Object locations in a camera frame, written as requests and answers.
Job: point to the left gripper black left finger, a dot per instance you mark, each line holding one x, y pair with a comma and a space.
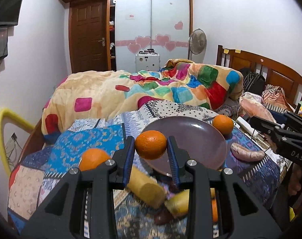
61, 214

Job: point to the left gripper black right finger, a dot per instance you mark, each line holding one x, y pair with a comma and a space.
240, 213

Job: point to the small mandarin orange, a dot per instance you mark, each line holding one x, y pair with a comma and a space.
214, 211
150, 145

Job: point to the small pomelo segment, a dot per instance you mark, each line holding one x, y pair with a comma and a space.
244, 154

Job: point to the sugarcane piece long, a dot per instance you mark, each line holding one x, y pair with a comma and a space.
178, 204

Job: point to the large orange with sticker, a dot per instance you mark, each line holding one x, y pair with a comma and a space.
91, 158

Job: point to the sugarcane piece short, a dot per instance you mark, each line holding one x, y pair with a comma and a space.
146, 188

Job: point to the white power strip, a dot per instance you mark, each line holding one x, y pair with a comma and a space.
247, 127

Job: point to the wooden headboard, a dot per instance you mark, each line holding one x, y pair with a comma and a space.
275, 73

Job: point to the blue patterned bed cover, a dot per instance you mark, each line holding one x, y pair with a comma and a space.
89, 142

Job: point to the black backpack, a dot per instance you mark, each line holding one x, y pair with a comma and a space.
253, 82

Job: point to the dark brown date fruit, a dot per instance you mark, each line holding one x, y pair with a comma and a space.
163, 217

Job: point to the purple ceramic plate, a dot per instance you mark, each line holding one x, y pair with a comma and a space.
203, 142

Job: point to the yellow foam tube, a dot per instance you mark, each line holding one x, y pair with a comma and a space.
10, 123

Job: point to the colourful patchwork blanket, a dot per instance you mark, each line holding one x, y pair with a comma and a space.
104, 95

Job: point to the standing electric fan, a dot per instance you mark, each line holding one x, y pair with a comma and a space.
196, 43

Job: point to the white box appliance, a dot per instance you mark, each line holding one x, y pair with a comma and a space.
147, 60

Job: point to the white sliding wardrobe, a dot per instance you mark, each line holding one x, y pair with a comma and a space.
162, 25

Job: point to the brown wooden door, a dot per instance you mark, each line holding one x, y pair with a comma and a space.
87, 36

